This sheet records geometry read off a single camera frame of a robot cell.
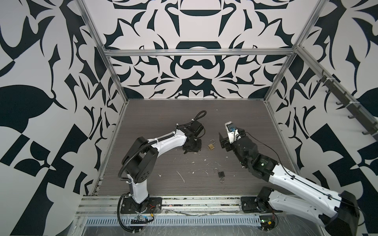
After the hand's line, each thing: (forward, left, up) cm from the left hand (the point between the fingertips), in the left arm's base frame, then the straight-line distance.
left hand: (199, 147), depth 88 cm
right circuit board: (-37, -30, -7) cm, 48 cm away
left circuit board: (-34, +31, -9) cm, 47 cm away
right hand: (0, -13, +18) cm, 22 cm away
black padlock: (-14, -12, -6) cm, 19 cm away
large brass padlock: (+3, -8, -5) cm, 10 cm away
